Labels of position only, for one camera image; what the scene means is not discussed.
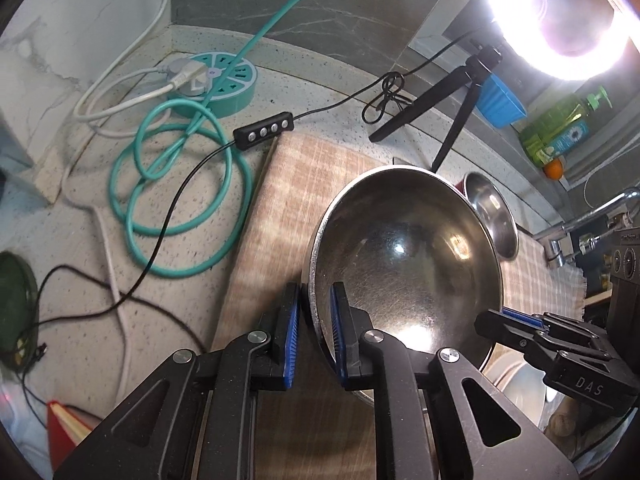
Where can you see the red steel bowl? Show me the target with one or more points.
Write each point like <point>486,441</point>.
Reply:
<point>495,215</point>

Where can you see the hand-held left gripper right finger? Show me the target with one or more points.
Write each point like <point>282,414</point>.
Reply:
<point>340,345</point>

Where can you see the blue ribbed cup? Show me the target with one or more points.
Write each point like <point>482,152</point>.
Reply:
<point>500,102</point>

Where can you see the chrome kitchen faucet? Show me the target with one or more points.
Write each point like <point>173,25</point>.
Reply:
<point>555,232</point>

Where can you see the plain white bowl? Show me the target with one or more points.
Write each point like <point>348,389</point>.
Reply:
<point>532,385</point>

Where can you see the large steel bowl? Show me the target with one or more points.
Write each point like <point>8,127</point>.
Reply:
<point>410,260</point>

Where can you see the glass pot lid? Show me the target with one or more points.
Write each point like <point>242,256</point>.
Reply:
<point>15,305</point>

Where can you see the green dish soap bottle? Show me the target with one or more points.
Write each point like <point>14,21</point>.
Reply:
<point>555,135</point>

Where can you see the orange fruit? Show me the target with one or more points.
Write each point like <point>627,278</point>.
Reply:
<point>554,170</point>

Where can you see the black mini tripod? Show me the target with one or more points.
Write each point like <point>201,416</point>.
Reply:
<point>415,110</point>

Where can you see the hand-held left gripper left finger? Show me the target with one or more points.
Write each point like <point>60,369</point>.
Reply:
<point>289,345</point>

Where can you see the beige checked cloth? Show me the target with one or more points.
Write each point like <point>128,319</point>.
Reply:
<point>280,210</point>

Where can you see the round teal power strip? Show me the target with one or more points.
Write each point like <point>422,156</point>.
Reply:
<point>235,85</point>

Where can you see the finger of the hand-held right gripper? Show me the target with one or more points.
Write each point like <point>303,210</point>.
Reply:
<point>520,317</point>

